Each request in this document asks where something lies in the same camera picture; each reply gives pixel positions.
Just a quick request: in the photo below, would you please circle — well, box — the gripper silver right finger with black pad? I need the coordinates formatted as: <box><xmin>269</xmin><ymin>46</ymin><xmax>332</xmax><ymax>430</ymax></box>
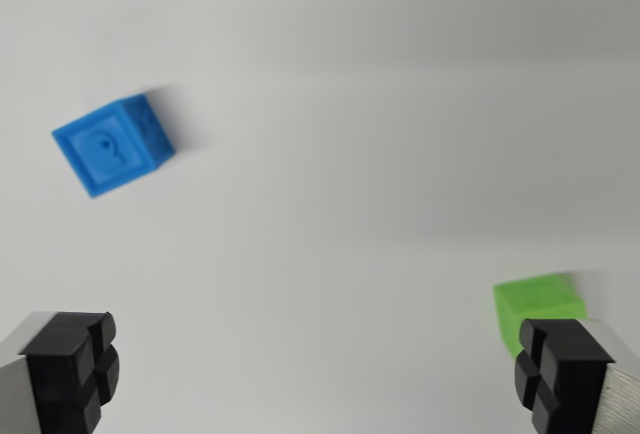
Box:
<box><xmin>513</xmin><ymin>317</ymin><xmax>640</xmax><ymax>434</ymax></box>

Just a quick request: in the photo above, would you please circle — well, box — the blue number cube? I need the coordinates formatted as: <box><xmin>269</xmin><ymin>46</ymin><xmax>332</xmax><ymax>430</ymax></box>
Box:
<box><xmin>51</xmin><ymin>95</ymin><xmax>176</xmax><ymax>200</ymax></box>

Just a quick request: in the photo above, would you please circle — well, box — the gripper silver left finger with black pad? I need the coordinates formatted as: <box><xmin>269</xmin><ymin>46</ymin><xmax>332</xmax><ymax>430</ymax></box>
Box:
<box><xmin>0</xmin><ymin>310</ymin><xmax>121</xmax><ymax>434</ymax></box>

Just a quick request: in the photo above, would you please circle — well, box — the green cube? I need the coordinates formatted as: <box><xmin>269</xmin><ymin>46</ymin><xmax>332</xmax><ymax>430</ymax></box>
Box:
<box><xmin>492</xmin><ymin>273</ymin><xmax>589</xmax><ymax>360</ymax></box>

